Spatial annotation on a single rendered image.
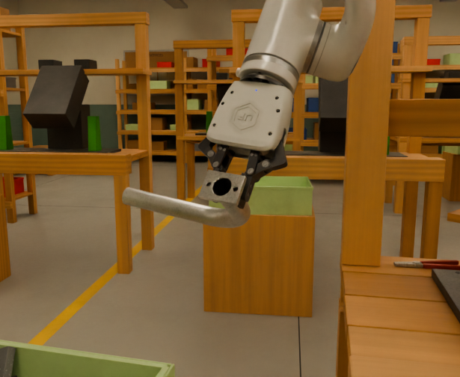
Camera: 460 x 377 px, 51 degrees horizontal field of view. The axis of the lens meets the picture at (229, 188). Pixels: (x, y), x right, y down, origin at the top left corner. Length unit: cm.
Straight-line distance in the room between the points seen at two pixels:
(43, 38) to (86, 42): 104
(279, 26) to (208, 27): 1034
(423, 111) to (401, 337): 58
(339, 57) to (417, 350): 47
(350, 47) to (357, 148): 48
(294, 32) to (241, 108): 13
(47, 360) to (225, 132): 37
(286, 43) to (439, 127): 65
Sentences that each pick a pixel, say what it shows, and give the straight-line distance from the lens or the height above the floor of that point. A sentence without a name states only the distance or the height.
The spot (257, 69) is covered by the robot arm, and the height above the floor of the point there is 131.
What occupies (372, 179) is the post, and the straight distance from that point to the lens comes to 116.
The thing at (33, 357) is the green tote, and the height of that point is 95.
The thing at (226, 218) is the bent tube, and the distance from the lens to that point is 72.
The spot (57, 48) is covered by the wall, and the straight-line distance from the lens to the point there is 1206.
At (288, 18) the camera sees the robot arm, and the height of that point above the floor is 138.
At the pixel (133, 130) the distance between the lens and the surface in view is 1062.
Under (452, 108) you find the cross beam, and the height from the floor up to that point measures 125.
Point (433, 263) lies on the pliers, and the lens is 126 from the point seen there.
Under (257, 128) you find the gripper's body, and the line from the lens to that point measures 63.
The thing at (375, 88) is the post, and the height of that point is 130.
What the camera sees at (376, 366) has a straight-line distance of 75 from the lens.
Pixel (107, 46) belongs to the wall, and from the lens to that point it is 1160.
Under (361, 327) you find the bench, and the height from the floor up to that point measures 88.
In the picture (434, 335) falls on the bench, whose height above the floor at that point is 88.
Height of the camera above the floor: 126
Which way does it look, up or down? 10 degrees down
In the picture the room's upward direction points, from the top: straight up
